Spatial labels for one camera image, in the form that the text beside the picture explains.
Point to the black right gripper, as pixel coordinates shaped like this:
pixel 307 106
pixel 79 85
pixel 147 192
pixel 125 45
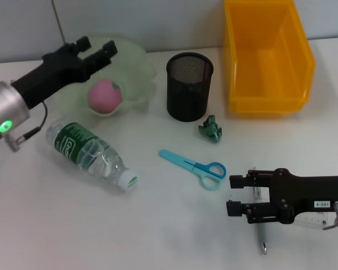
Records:
pixel 304 194

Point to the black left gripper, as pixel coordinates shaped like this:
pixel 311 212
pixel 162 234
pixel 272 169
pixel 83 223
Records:
pixel 53 73

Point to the pink peach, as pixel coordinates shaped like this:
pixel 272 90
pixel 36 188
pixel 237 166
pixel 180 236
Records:
pixel 104 95

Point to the blue scissors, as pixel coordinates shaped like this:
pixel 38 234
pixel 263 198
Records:
pixel 186 163

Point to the green plastic wrapper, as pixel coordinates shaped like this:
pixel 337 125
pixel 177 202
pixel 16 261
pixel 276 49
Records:
pixel 211 130

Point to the clear green-label water bottle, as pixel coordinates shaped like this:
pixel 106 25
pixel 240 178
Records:
pixel 81 146

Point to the silver ballpoint pen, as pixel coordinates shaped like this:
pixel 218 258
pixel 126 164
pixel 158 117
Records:
pixel 262 236

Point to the pale green glass fruit plate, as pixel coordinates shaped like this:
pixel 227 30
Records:
pixel 135 73

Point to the clear plastic ruler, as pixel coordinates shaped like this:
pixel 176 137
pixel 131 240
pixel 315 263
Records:
pixel 312 220

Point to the black mesh pen holder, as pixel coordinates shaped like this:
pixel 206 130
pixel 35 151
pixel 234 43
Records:
pixel 187 90

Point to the yellow plastic bin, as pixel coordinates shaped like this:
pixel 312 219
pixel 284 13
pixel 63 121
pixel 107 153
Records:
pixel 270 70

